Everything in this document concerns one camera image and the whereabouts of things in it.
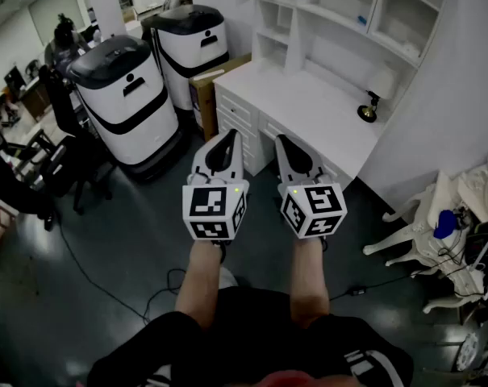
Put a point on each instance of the person's right forearm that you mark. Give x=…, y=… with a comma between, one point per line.
x=310, y=280

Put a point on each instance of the white ornate mirror frame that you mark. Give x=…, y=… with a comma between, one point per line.
x=479, y=180

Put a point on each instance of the white ornate chair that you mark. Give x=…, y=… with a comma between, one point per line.
x=421, y=224

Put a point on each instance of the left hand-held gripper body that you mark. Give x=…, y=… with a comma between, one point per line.
x=205, y=202

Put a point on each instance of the white desk with drawers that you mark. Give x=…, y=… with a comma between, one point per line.
x=308, y=103

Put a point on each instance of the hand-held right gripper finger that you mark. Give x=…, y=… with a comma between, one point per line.
x=318, y=167
x=283, y=163

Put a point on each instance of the person's white shoe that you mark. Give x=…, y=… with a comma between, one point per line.
x=229, y=276

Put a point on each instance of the brown wooden table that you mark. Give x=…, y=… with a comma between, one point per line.
x=36, y=103

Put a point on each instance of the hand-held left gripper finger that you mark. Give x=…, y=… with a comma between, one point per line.
x=200, y=161
x=237, y=161

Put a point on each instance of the person's left forearm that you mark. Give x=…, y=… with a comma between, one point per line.
x=199, y=280

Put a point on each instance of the white table lamp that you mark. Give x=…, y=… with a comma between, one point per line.
x=382, y=83

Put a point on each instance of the person's black striped clothing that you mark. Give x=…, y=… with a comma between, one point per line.
x=247, y=329

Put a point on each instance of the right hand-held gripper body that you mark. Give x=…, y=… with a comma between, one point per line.
x=322, y=200

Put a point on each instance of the white cabinet hutch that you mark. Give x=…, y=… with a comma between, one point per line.
x=296, y=34

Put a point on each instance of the brown cardboard box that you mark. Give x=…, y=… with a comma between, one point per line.
x=205, y=103

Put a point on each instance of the blue cloth item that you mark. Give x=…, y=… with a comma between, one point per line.
x=445, y=224

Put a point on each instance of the blue curved plastic item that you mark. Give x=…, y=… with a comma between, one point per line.
x=362, y=19

